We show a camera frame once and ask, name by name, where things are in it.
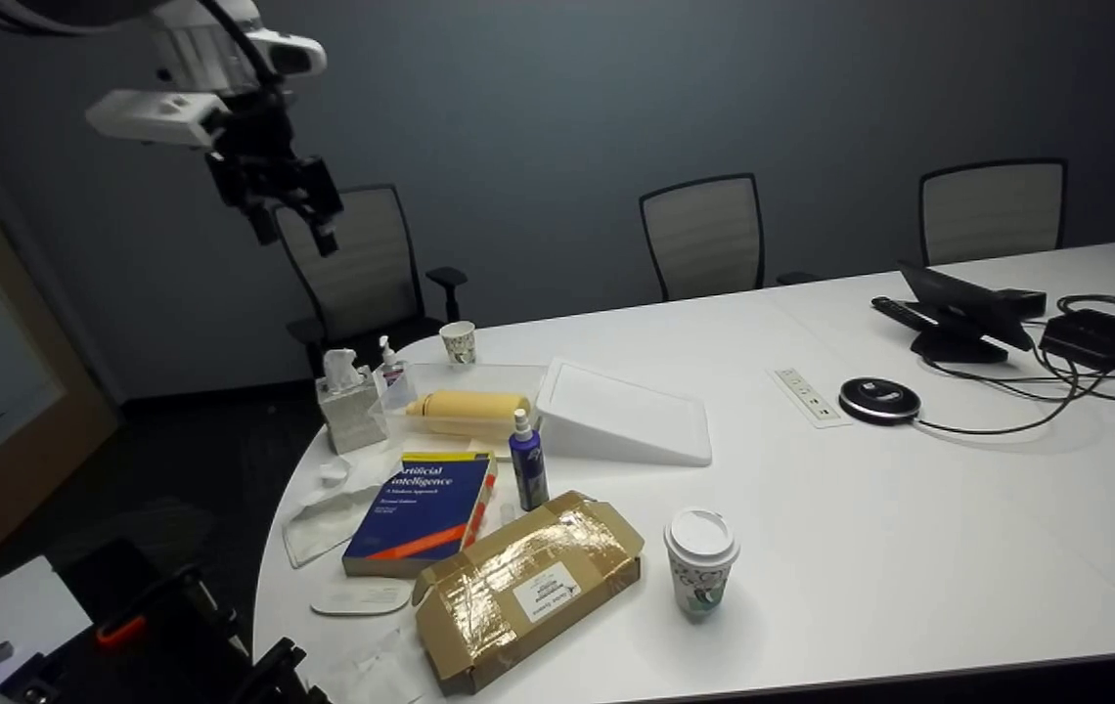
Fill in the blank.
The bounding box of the black conference phone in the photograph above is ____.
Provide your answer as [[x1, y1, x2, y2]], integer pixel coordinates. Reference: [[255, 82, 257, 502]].
[[867, 263, 1051, 368]]

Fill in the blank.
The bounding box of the white oval pad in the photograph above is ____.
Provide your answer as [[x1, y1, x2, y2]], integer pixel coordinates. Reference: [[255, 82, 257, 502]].
[[305, 583, 416, 620]]

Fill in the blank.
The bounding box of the clear plastic bag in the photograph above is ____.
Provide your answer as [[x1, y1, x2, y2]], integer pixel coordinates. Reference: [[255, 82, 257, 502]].
[[327, 620, 447, 704]]

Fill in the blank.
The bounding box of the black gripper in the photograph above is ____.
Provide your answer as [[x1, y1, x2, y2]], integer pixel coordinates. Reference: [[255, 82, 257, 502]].
[[202, 91, 349, 258]]

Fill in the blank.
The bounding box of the mesh back office chair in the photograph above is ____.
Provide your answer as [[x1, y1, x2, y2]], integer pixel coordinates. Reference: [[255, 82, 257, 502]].
[[272, 180, 471, 375], [635, 168, 765, 305], [917, 155, 1073, 270]]

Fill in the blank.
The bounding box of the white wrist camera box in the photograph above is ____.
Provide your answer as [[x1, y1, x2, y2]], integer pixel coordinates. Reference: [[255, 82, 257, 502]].
[[82, 86, 235, 150]]

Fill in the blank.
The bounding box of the brown cardboard box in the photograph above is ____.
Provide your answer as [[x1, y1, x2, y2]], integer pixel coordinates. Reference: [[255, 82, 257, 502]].
[[405, 489, 648, 699]]

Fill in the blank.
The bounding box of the round black speaker puck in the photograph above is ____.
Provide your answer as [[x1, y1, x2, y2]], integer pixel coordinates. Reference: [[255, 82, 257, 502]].
[[833, 373, 922, 425]]

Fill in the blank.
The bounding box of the yellow cylindrical roll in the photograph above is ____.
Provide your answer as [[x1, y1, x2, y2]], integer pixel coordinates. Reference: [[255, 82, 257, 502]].
[[400, 387, 536, 446]]

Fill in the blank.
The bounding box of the black power adapter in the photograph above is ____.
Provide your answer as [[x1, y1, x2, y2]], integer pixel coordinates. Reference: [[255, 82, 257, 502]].
[[1037, 295, 1115, 373]]

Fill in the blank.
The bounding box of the blue bottle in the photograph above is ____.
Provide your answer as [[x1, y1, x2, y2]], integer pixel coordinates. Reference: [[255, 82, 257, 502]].
[[505, 404, 554, 516]]

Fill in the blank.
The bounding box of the small paper cup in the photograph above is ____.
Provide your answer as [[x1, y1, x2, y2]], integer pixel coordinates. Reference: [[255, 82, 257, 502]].
[[434, 318, 480, 373]]

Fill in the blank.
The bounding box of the white paper napkin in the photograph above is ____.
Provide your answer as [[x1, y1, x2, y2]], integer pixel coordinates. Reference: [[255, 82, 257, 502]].
[[278, 480, 385, 570]]

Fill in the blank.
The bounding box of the black table cable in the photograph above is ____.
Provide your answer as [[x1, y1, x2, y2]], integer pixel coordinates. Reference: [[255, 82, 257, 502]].
[[905, 340, 1115, 443]]

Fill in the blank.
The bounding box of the small clear sanitizer bottle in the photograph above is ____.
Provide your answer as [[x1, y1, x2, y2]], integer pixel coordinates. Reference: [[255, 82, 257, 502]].
[[375, 331, 417, 409]]

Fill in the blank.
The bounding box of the black mounting board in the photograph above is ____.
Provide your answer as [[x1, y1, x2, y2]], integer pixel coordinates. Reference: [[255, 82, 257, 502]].
[[0, 530, 323, 704]]

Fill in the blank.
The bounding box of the grey tissue box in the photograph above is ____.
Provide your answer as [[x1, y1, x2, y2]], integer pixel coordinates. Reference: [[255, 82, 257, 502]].
[[314, 343, 390, 459]]

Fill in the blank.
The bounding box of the white paper sheet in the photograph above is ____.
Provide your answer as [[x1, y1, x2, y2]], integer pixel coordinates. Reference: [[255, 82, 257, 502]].
[[0, 553, 96, 696]]

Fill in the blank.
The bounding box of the coffee cup with white lid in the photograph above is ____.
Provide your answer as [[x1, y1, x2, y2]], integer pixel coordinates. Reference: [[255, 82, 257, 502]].
[[660, 504, 742, 626]]

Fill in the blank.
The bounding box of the blue book with orange tabs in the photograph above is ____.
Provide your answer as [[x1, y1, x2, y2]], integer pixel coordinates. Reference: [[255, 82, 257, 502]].
[[340, 451, 499, 583]]

